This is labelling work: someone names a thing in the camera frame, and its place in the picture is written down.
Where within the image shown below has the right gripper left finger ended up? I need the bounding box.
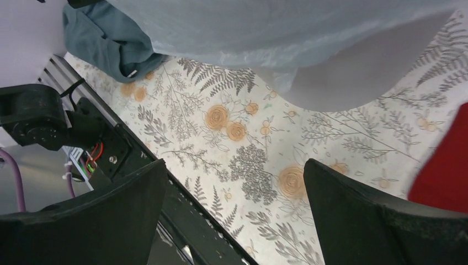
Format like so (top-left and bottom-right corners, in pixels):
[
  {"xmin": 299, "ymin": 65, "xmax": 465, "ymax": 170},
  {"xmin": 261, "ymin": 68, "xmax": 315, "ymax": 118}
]
[{"xmin": 1, "ymin": 160, "xmax": 168, "ymax": 264}]

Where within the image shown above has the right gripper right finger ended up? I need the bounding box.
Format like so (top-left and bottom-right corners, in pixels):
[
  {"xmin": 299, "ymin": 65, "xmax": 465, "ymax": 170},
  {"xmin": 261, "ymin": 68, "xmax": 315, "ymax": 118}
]
[{"xmin": 304, "ymin": 159, "xmax": 467, "ymax": 264}]

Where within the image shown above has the grey plastic trash bin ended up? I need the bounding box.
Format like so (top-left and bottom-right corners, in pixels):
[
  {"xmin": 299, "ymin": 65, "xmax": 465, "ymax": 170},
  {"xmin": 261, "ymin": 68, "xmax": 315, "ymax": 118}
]
[{"xmin": 263, "ymin": 10, "xmax": 456, "ymax": 113}]

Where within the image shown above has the light blue plastic trash bag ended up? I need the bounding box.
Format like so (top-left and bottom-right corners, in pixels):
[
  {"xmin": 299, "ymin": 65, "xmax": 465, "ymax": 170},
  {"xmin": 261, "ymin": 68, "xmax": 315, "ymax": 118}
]
[{"xmin": 111, "ymin": 0, "xmax": 462, "ymax": 86}]

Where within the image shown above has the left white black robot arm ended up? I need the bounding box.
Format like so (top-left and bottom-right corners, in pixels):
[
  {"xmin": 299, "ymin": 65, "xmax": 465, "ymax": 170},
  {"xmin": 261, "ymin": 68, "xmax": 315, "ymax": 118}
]
[{"xmin": 1, "ymin": 84, "xmax": 104, "ymax": 151}]

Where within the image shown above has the red cloth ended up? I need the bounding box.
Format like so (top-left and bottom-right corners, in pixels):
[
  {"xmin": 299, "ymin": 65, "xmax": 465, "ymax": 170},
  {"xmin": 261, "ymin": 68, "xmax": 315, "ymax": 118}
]
[{"xmin": 408, "ymin": 103, "xmax": 467, "ymax": 213}]

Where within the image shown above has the floral patterned table mat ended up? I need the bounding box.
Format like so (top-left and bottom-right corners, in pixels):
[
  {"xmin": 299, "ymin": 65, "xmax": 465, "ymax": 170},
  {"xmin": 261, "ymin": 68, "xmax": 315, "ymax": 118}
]
[{"xmin": 65, "ymin": 8, "xmax": 467, "ymax": 264}]

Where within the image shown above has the teal blue cloth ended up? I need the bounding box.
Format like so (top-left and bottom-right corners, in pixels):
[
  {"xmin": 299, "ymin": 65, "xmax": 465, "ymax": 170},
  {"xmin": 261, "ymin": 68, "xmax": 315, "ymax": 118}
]
[{"xmin": 62, "ymin": 1, "xmax": 165, "ymax": 83}]

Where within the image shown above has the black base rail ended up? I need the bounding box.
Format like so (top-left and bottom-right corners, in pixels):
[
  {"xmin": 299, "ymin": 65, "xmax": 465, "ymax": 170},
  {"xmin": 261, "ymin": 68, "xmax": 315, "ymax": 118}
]
[{"xmin": 77, "ymin": 98, "xmax": 256, "ymax": 264}]

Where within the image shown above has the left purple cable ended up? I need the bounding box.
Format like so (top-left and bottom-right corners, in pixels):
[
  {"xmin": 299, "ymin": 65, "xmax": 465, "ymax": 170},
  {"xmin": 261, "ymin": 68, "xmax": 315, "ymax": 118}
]
[{"xmin": 0, "ymin": 148, "xmax": 27, "ymax": 214}]

